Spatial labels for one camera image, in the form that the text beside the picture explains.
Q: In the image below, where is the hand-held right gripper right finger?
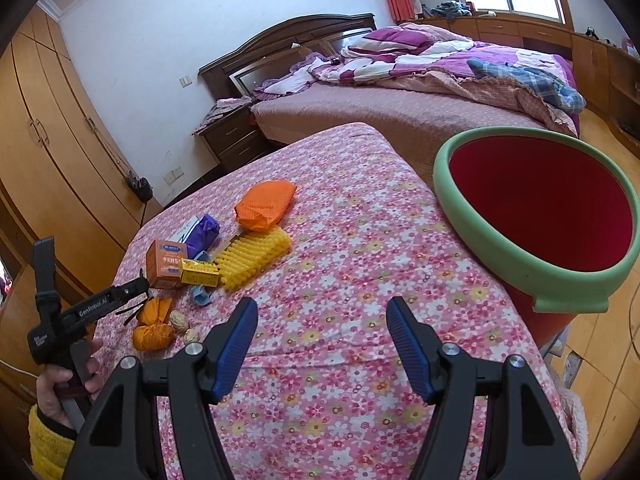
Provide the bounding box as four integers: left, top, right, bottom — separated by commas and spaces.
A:
386, 296, 581, 480

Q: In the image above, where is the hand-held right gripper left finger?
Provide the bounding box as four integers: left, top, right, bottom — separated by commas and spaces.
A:
62, 296, 259, 480

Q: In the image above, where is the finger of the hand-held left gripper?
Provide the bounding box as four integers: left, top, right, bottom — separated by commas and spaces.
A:
108, 277, 151, 307

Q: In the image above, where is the orange cardboard box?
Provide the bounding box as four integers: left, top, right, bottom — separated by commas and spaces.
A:
145, 240, 190, 291

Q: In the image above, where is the small yellow box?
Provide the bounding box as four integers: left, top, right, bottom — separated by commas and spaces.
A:
180, 258, 221, 287

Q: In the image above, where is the white and blue box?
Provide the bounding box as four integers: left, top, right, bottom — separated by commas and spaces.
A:
167, 216, 201, 246

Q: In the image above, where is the red bin with green rim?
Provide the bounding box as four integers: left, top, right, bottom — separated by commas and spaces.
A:
432, 126, 636, 348

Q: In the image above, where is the person's left forearm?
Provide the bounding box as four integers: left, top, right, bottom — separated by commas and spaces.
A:
27, 402, 77, 480

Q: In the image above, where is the person's left hand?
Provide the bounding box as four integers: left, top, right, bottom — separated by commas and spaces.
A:
36, 337, 105, 436

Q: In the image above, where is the blue plastic piece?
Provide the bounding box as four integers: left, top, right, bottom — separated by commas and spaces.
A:
190, 251, 213, 307

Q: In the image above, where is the purple plastic bag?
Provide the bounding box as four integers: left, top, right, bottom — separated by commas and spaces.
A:
185, 214, 221, 261

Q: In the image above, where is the black device with stick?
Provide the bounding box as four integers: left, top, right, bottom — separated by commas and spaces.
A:
85, 117, 152, 204

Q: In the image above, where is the pink floral tablecloth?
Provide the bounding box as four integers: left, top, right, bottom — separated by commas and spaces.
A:
95, 122, 576, 480

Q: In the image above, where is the wooden wardrobe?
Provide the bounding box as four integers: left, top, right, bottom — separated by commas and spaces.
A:
0, 7, 161, 461

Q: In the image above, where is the pink fleece cloth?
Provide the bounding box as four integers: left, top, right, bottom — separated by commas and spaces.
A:
557, 385, 590, 471

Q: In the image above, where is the dark wooden nightstand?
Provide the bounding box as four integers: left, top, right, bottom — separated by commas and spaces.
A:
191, 100, 281, 171

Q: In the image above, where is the bed with pink sheet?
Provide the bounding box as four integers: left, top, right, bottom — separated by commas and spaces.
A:
250, 25, 581, 161

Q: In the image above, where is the frilled purple pillow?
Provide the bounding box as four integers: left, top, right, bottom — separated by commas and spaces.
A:
255, 55, 321, 101

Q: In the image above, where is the dark wooden headboard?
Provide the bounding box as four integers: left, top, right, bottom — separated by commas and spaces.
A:
198, 12, 377, 101

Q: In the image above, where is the purple and white quilt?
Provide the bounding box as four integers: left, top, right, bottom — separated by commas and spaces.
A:
310, 25, 581, 136

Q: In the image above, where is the blue plaid shirt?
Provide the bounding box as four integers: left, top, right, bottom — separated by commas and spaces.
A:
467, 58, 586, 111

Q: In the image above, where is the pile of blue clothes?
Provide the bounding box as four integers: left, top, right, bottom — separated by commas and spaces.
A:
431, 1, 473, 17

